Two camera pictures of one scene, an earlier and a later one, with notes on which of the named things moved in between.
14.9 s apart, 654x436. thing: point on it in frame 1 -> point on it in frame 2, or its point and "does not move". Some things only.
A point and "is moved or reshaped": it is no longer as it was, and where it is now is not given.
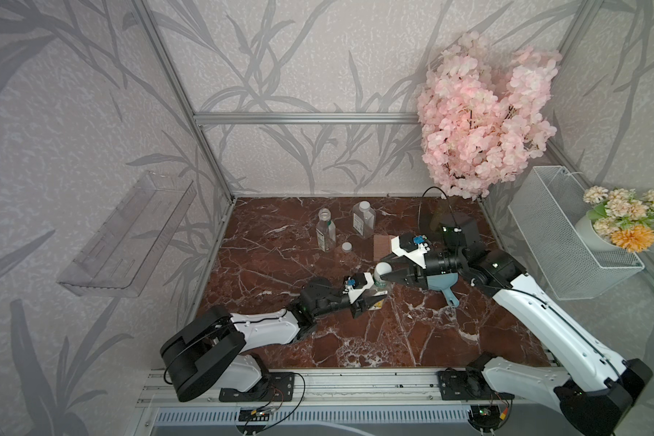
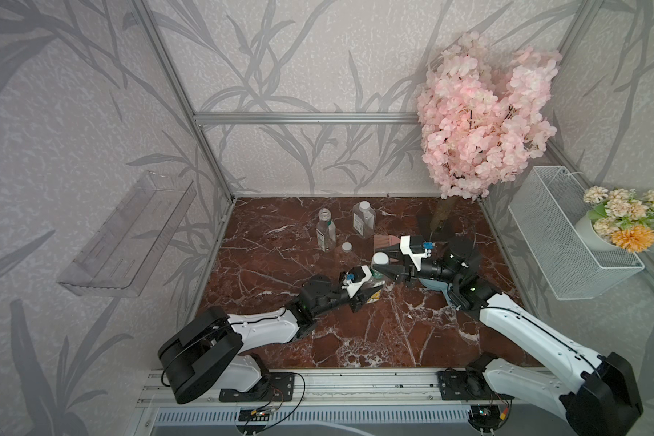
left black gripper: (361, 306) does not move
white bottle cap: (381, 269) is moved or reshaped
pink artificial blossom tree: (483, 113) does not move
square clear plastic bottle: (363, 219) does not move
